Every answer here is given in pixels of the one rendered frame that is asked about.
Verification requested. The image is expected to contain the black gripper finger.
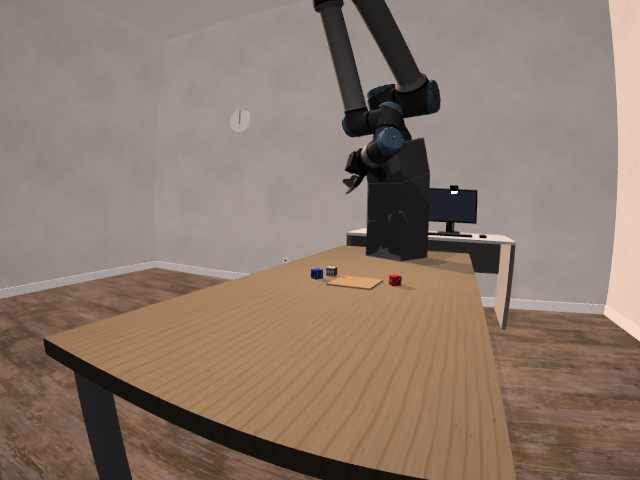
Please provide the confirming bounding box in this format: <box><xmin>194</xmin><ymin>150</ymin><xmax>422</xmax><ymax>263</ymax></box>
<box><xmin>343</xmin><ymin>175</ymin><xmax>365</xmax><ymax>194</ymax></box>

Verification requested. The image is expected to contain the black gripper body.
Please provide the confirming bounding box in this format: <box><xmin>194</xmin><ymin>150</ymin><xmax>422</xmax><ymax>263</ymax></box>
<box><xmin>345</xmin><ymin>149</ymin><xmax>369</xmax><ymax>176</ymax></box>

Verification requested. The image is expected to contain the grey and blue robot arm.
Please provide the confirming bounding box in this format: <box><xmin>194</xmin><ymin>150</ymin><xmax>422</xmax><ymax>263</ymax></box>
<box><xmin>313</xmin><ymin>0</ymin><xmax>440</xmax><ymax>182</ymax></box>

